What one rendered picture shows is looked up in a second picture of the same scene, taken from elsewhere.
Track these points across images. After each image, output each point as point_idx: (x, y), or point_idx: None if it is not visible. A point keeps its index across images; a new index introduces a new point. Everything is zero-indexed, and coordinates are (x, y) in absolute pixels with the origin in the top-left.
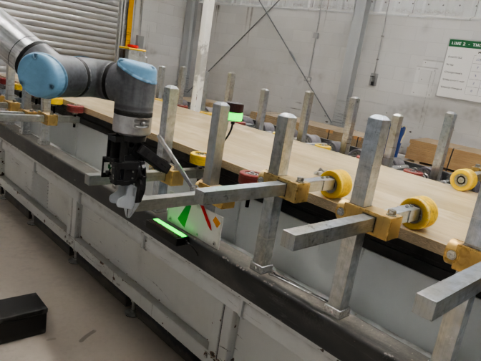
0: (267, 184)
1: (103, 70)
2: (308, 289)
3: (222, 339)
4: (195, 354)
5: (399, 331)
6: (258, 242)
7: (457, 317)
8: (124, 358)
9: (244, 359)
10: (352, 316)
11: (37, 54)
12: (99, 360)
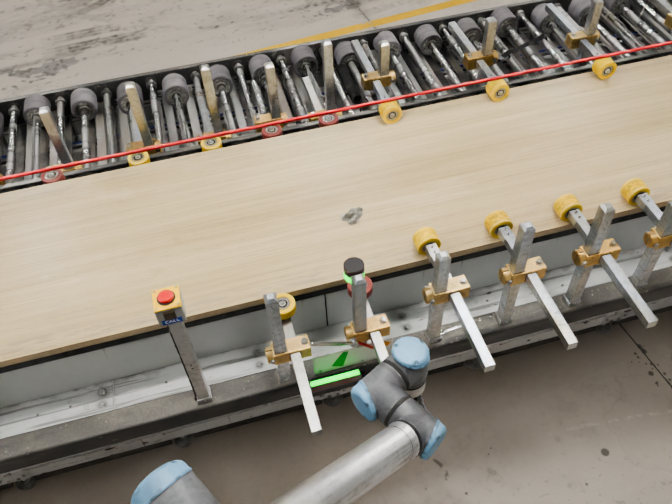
0: (463, 307)
1: (404, 382)
2: (424, 306)
3: None
4: None
5: (495, 281)
6: (433, 328)
7: (585, 280)
8: (260, 466)
9: None
10: None
11: (438, 435)
12: (255, 490)
